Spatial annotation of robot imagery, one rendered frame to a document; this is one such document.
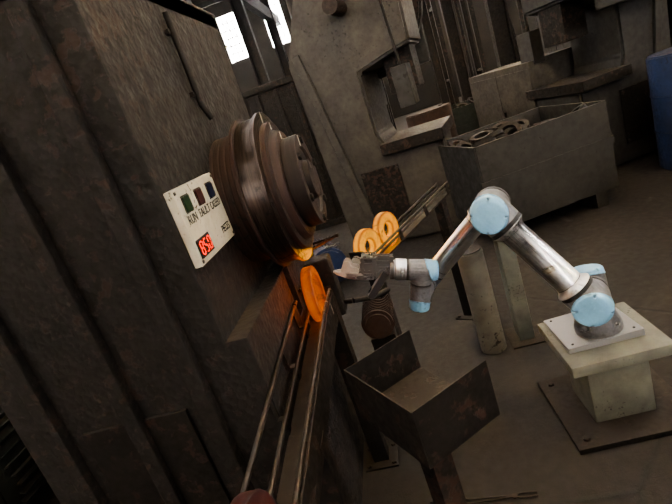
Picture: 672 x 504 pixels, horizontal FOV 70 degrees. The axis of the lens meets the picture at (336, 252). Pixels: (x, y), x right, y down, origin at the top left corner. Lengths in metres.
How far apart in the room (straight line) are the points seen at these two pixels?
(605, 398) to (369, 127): 2.89
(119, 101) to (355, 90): 3.17
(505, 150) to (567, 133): 0.47
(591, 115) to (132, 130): 3.30
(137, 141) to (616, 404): 1.68
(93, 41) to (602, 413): 1.83
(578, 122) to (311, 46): 2.10
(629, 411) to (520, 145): 2.13
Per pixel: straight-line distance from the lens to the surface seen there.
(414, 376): 1.28
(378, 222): 2.11
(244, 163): 1.33
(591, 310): 1.65
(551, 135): 3.75
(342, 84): 4.17
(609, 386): 1.91
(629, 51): 5.05
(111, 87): 1.12
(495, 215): 1.54
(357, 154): 4.20
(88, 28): 1.14
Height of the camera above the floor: 1.30
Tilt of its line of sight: 16 degrees down
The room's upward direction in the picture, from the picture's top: 19 degrees counter-clockwise
